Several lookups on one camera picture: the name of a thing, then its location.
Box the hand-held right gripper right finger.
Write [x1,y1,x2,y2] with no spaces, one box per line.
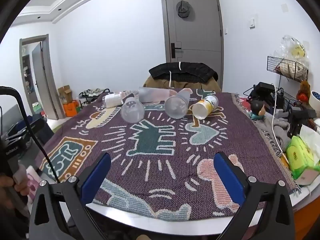
[213,152,295,240]

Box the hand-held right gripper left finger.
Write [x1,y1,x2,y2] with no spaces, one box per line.
[29,152,112,240]

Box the yellow and white paper cup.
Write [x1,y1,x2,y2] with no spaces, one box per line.
[192,95,219,120]

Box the clear plastic cup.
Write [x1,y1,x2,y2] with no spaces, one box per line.
[120,97,145,123]

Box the tall frosted plastic cup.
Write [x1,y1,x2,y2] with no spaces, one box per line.
[138,87,176,104]

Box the person's left hand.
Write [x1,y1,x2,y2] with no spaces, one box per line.
[0,174,30,210]

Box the black bag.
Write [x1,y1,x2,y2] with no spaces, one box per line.
[4,116,54,157]

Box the printed purple blanket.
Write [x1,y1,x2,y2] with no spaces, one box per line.
[35,88,299,220]

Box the grey cloth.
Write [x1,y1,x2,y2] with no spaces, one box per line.
[259,116,292,153]

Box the green tissue packet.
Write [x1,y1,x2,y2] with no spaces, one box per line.
[285,135,320,179]

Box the orange box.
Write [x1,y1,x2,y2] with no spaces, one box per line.
[62,100,82,117]

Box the black-haired figurine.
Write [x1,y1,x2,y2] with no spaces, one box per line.
[250,100,266,120]

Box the brown cardboard box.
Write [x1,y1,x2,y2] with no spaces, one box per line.
[58,85,73,104]

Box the grey open door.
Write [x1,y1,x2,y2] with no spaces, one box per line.
[32,42,54,120]

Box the shoe rack with shoes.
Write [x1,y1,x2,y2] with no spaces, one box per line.
[79,88,111,106]

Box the white tissue paper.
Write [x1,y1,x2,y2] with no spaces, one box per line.
[299,124,320,142]

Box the black device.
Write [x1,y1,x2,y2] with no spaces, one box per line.
[257,82,277,98]

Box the brown chair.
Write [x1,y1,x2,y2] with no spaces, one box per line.
[143,76,222,93]

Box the white tape roll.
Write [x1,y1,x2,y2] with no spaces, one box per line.
[308,90,320,111]

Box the brown plush toy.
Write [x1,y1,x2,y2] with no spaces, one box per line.
[296,80,312,101]

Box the black jacket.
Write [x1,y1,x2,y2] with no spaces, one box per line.
[149,62,218,83]

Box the clear plastic bag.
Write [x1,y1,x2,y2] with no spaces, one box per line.
[273,35,311,66]

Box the grey hat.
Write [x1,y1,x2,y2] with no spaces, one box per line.
[176,0,192,18]

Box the white cable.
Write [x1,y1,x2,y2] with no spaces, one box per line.
[271,83,287,153]

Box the black wire basket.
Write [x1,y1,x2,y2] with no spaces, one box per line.
[267,56,309,83]

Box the black door handle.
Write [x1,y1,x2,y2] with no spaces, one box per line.
[171,43,182,59]

